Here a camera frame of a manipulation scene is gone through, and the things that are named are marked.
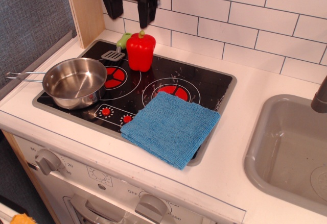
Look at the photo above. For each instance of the green handled grey spatula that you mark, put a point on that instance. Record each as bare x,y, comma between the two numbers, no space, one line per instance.
116,55

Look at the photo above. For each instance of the grey plastic sink basin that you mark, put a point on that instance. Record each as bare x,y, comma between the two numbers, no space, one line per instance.
286,157

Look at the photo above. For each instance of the black toy stovetop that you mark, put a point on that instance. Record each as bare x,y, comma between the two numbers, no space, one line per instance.
128,91

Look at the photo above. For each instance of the grey timer knob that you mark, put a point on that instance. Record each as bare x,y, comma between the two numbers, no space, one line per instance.
47,161

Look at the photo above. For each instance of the stainless steel pot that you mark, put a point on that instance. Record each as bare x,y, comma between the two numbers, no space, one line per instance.
72,84

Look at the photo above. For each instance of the grey faucet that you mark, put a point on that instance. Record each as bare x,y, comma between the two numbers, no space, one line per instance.
318,103

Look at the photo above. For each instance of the red toy bell pepper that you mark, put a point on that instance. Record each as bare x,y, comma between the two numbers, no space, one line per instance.
140,48

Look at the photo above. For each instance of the grey oven knob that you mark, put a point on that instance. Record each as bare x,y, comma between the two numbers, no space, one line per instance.
151,208

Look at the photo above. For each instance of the wooden side panel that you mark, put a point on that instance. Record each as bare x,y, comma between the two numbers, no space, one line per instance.
88,19

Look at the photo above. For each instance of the grey oven door handle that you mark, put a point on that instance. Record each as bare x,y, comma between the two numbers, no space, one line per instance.
97,210

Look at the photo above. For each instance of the orange object at corner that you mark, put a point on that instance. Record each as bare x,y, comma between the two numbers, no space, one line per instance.
22,219

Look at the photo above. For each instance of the blue folded cloth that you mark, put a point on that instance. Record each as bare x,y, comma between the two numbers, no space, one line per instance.
170,128

